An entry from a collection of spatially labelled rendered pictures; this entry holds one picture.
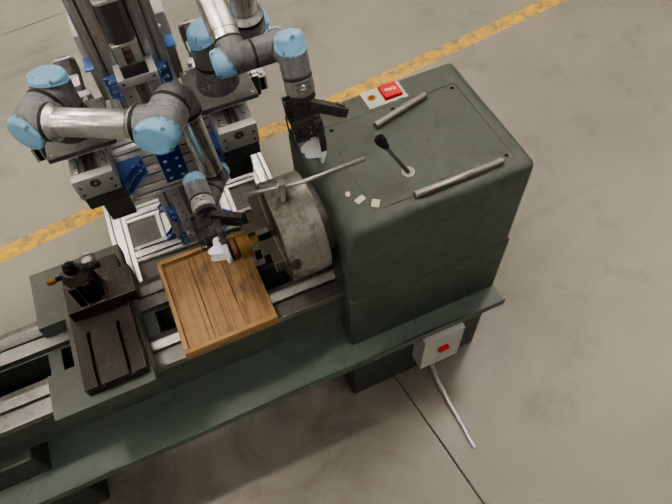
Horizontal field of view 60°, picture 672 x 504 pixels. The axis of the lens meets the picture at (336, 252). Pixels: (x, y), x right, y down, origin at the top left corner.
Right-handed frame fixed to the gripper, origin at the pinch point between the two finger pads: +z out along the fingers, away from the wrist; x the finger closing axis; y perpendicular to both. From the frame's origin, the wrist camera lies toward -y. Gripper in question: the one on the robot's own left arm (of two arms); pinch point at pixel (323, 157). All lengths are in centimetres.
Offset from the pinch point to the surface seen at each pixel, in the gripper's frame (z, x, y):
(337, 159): 5.1, -5.3, -5.3
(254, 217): 15.7, -8.1, 22.6
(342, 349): 81, -6, 7
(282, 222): 12.5, 4.2, 16.8
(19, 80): 34, -290, 115
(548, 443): 150, 26, -62
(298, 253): 21.6, 8.2, 15.4
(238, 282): 41, -14, 34
